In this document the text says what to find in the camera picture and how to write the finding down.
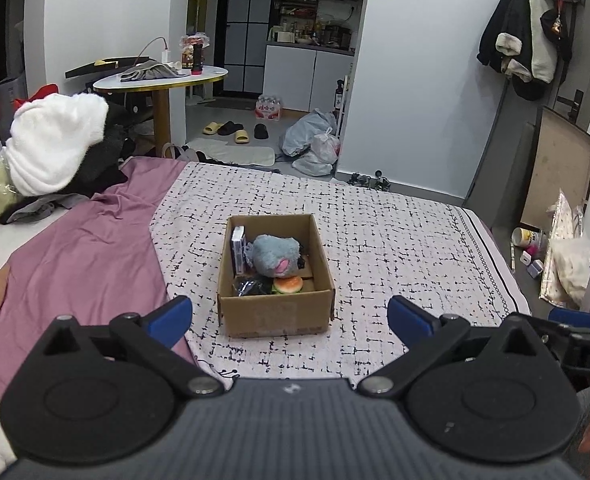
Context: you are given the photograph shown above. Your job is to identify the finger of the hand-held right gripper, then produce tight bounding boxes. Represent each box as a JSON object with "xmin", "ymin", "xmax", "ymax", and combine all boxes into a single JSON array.
[{"xmin": 531, "ymin": 307, "xmax": 590, "ymax": 358}]

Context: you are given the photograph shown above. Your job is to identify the white fleece garment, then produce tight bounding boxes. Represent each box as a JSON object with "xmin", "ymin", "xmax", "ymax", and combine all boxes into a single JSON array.
[{"xmin": 5, "ymin": 93, "xmax": 110, "ymax": 197}]

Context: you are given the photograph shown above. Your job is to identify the white charger with cable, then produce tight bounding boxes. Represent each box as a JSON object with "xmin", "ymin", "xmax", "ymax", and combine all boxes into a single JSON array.
[{"xmin": 135, "ymin": 36, "xmax": 177, "ymax": 67}]

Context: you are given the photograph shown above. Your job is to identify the brown wooden board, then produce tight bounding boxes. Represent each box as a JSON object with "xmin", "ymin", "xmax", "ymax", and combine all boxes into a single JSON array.
[{"xmin": 519, "ymin": 105, "xmax": 590, "ymax": 234}]

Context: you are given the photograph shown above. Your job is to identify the black flat board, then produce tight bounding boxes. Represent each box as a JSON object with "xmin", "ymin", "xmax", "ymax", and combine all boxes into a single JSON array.
[{"xmin": 64, "ymin": 54, "xmax": 152, "ymax": 80}]

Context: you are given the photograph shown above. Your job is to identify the toy hamburger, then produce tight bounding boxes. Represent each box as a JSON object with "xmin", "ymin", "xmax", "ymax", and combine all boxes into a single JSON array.
[{"xmin": 271, "ymin": 275, "xmax": 305, "ymax": 297}]

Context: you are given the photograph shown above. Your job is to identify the grey garment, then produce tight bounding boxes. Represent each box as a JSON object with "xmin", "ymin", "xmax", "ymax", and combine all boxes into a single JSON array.
[{"xmin": 4, "ymin": 192, "xmax": 92, "ymax": 226}]

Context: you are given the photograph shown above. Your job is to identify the white black patterned blanket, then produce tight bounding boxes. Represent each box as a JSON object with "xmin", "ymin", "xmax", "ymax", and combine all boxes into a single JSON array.
[{"xmin": 150, "ymin": 161, "xmax": 532, "ymax": 387}]

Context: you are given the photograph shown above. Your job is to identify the black clothes pile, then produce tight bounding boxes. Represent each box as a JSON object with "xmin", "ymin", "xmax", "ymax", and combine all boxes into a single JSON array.
[{"xmin": 59, "ymin": 124, "xmax": 137, "ymax": 199}]

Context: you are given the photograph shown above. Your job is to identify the white plastic bag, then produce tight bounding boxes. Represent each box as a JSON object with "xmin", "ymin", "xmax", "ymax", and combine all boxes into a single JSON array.
[{"xmin": 292, "ymin": 127, "xmax": 342, "ymax": 177}]

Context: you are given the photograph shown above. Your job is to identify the pale floor mat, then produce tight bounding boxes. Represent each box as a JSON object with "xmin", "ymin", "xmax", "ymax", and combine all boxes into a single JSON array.
[{"xmin": 187, "ymin": 138, "xmax": 276, "ymax": 167}]

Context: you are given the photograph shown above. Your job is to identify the red cloth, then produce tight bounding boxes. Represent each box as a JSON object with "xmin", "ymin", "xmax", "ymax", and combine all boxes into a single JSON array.
[{"xmin": 14, "ymin": 83, "xmax": 59, "ymax": 109}]

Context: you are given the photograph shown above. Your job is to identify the black socks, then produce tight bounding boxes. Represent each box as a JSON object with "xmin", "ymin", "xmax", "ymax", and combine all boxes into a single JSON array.
[{"xmin": 232, "ymin": 275, "xmax": 275, "ymax": 297}]

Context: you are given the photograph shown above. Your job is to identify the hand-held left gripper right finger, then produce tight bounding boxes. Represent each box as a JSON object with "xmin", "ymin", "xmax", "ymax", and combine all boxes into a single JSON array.
[{"xmin": 356, "ymin": 295, "xmax": 560, "ymax": 397}]

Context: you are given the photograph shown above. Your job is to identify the purple bed sheet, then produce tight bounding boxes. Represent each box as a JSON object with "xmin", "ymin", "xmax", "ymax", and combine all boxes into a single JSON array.
[{"xmin": 0, "ymin": 156, "xmax": 197, "ymax": 402}]

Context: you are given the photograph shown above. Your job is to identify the printed card packet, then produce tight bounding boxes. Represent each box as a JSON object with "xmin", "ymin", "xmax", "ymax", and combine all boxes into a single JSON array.
[{"xmin": 230, "ymin": 226, "xmax": 249, "ymax": 277}]

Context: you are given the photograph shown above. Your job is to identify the clear bag of bedding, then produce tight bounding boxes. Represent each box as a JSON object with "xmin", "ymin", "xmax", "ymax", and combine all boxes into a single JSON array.
[{"xmin": 539, "ymin": 189, "xmax": 590, "ymax": 312}]

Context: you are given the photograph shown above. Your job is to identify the grey plush toy pink heart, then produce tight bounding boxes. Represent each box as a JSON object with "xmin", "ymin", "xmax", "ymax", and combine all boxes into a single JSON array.
[{"xmin": 247, "ymin": 234, "xmax": 301, "ymax": 280}]

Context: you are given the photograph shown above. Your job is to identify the grey plastic bag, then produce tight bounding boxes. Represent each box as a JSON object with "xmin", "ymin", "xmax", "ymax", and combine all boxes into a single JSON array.
[{"xmin": 280, "ymin": 108, "xmax": 337, "ymax": 157}]

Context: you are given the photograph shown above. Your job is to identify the round white table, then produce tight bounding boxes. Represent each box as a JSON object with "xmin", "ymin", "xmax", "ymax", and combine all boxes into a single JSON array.
[{"xmin": 92, "ymin": 65, "xmax": 230, "ymax": 159}]

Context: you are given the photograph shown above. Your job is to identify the black white jacket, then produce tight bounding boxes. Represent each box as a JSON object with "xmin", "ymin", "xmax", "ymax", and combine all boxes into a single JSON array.
[{"xmin": 477, "ymin": 0, "xmax": 576, "ymax": 102}]

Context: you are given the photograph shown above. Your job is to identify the white round container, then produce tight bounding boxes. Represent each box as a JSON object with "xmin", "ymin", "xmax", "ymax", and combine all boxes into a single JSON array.
[{"xmin": 512, "ymin": 227, "xmax": 546, "ymax": 249}]

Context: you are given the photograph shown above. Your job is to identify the cardboard box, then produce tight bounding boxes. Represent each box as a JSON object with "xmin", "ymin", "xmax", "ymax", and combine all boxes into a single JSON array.
[{"xmin": 217, "ymin": 213, "xmax": 336, "ymax": 339}]

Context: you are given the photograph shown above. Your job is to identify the dark door handle lock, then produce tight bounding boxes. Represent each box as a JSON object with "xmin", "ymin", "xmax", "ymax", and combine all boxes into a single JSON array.
[{"xmin": 554, "ymin": 88, "xmax": 585, "ymax": 124}]

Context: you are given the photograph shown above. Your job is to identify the white kitchen cabinet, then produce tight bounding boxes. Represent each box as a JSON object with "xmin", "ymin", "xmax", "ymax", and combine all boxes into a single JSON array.
[{"xmin": 262, "ymin": 43, "xmax": 356, "ymax": 114}]

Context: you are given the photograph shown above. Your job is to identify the grey cloth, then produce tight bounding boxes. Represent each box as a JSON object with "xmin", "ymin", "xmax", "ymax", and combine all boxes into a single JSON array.
[{"xmin": 120, "ymin": 59, "xmax": 189, "ymax": 84}]

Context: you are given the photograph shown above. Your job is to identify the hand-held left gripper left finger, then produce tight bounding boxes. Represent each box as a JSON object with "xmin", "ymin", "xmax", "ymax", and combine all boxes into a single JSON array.
[{"xmin": 30, "ymin": 295, "xmax": 226, "ymax": 397}]

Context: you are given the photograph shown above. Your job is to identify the bottled water pack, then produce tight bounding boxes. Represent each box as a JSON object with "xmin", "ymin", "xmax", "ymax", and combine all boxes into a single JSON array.
[{"xmin": 254, "ymin": 93, "xmax": 284, "ymax": 122}]

